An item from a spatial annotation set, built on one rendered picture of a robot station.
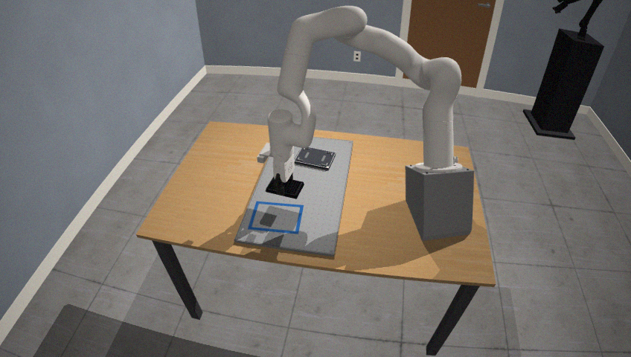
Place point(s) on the blue tape border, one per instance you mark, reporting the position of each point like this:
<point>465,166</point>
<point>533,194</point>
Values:
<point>274,230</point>

